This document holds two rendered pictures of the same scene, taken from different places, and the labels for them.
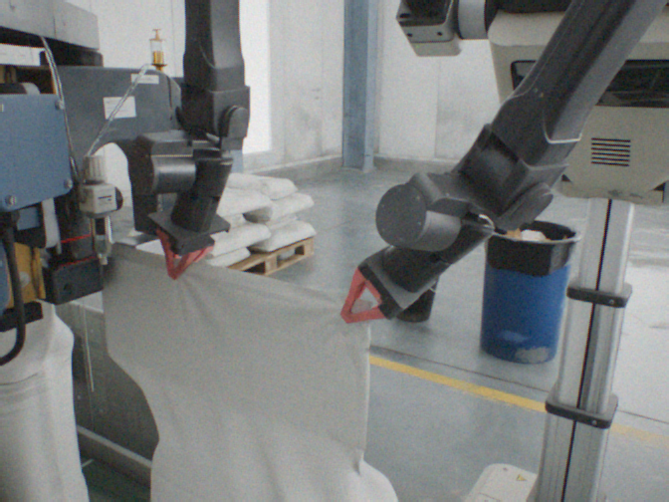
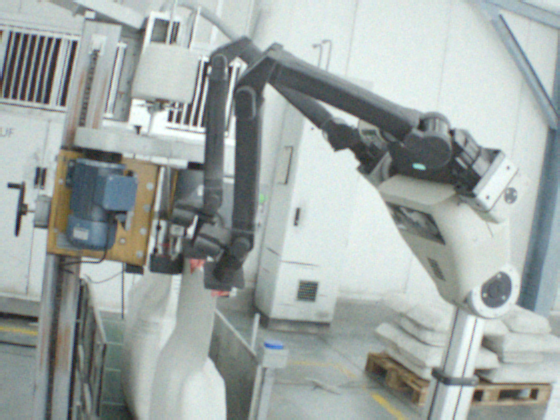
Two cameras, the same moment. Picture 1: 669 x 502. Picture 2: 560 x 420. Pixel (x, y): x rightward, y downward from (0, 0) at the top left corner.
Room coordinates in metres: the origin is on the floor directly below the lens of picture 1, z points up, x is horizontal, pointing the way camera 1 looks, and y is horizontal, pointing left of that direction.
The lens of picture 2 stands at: (-0.71, -1.33, 1.43)
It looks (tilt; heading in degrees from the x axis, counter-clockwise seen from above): 5 degrees down; 41
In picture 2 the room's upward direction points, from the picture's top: 10 degrees clockwise
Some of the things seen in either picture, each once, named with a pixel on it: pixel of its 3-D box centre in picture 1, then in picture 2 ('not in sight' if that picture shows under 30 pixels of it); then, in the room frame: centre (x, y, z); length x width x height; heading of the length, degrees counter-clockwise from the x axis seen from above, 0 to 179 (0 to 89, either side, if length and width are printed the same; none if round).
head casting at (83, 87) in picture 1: (75, 145); (200, 208); (0.95, 0.44, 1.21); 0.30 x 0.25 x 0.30; 59
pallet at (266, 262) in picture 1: (227, 255); (460, 377); (4.08, 0.83, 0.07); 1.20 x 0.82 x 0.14; 151
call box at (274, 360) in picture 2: not in sight; (271, 355); (1.04, 0.11, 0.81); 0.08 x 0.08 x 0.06; 59
